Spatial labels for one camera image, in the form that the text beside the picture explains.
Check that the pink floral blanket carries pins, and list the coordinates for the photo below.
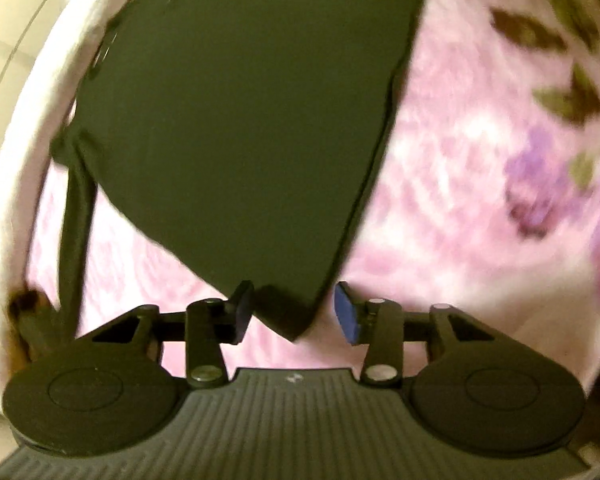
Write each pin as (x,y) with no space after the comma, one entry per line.
(455,210)

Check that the black shirt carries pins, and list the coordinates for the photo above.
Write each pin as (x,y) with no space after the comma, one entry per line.
(240,110)

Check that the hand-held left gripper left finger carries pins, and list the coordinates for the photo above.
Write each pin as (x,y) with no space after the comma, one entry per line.
(242,312)

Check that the brown garment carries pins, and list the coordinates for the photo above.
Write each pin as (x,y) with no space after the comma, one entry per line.
(25,305)

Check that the cream panelled wardrobe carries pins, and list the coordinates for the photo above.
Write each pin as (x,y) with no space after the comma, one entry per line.
(10,35)

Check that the white ribbed quilt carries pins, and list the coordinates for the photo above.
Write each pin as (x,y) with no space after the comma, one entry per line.
(25,160)

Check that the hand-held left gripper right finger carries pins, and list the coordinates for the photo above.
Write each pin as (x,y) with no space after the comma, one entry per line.
(347,315)

